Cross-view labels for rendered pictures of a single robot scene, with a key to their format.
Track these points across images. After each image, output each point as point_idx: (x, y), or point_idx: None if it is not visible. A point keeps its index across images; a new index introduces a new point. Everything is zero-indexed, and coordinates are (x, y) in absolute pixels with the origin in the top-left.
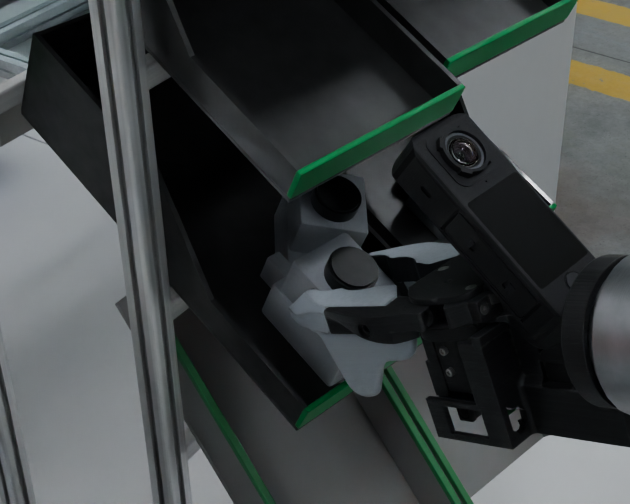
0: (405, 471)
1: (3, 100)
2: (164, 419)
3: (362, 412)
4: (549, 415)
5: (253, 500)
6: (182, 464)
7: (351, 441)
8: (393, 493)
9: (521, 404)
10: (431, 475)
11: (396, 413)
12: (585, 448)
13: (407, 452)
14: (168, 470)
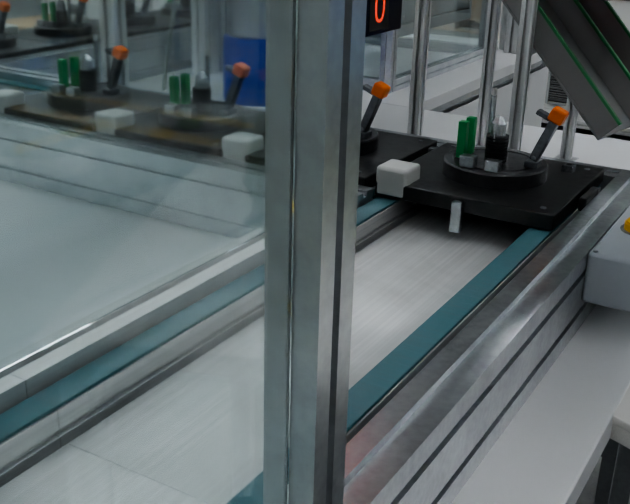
0: (611, 86)
1: None
2: (532, 19)
3: (589, 62)
4: None
5: (565, 63)
6: (531, 52)
7: (588, 70)
8: (607, 94)
9: None
10: (627, 80)
11: (610, 53)
12: None
13: (614, 74)
14: (528, 50)
